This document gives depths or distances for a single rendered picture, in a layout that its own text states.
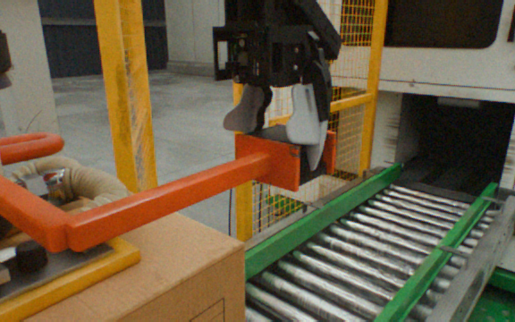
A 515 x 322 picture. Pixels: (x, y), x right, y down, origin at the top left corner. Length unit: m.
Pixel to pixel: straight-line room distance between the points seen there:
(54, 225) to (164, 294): 0.19
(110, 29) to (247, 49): 0.70
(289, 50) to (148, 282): 0.29
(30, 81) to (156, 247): 1.12
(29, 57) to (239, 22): 1.24
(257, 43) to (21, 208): 0.23
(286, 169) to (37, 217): 0.23
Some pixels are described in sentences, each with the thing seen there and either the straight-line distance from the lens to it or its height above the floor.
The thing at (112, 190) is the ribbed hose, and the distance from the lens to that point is 0.51.
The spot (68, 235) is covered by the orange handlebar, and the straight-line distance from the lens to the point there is 0.30.
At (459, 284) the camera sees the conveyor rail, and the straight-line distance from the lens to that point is 1.41.
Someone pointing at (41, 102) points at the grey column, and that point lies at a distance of 1.58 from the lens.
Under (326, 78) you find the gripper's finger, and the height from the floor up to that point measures 1.29.
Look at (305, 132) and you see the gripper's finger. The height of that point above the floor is 1.24.
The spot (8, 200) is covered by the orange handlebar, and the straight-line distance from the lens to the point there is 0.36.
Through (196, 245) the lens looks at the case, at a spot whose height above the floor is 1.07.
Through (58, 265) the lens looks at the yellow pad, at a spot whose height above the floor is 1.10.
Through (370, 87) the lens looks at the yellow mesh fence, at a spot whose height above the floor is 1.04.
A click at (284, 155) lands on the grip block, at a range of 0.41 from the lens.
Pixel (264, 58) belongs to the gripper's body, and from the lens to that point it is 0.37.
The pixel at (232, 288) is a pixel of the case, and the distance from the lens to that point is 0.54.
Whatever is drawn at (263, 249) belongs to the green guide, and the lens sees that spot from 1.35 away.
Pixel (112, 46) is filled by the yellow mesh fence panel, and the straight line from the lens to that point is 1.07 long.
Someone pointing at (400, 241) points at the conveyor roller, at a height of 0.54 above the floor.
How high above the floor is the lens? 1.33
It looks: 19 degrees down
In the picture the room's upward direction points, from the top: straight up
